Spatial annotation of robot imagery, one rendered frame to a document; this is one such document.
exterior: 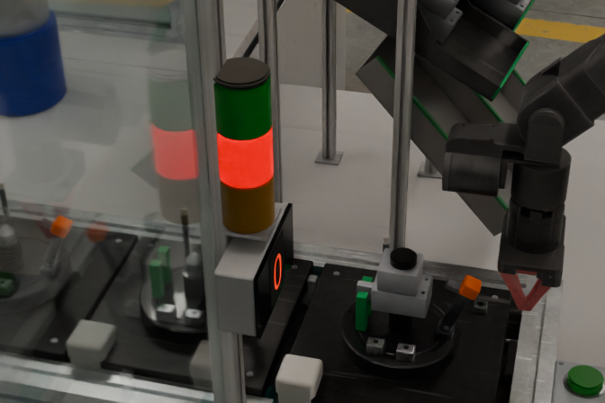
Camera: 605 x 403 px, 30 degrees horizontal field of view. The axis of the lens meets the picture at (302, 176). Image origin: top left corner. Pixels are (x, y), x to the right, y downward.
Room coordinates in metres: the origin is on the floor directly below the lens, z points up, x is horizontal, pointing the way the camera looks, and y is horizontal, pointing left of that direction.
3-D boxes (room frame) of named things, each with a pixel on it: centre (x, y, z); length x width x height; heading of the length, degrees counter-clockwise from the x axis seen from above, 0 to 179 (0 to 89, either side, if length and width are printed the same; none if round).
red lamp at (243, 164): (0.84, 0.05, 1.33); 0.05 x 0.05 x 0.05
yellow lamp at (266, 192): (0.84, 0.05, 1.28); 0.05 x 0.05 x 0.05
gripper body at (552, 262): (0.96, -0.25, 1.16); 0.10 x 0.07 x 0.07; 166
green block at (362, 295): (0.99, -0.07, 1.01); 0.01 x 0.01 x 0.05; 75
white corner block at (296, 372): (0.93, 0.01, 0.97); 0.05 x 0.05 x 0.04; 75
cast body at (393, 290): (1.00, -0.10, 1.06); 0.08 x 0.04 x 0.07; 75
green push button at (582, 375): (0.93, -0.32, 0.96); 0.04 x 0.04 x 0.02
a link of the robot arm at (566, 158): (0.96, -0.24, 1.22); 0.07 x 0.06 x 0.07; 75
